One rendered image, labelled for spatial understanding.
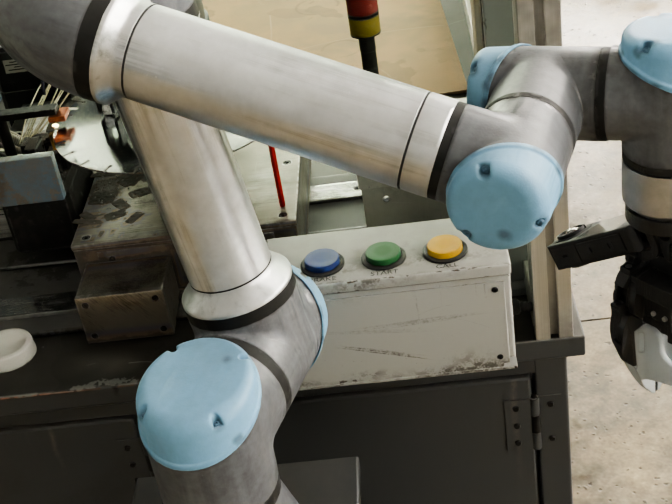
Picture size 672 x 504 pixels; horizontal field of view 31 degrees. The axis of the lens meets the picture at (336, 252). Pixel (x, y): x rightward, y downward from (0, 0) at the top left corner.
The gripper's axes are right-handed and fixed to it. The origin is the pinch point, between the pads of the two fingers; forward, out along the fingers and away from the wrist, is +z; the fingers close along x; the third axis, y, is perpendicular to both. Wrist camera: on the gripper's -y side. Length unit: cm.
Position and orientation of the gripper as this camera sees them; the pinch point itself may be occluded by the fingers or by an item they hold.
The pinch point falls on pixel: (647, 375)
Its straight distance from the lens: 115.5
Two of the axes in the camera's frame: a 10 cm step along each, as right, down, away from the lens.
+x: 7.7, -4.4, 4.6
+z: 1.4, 8.3, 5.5
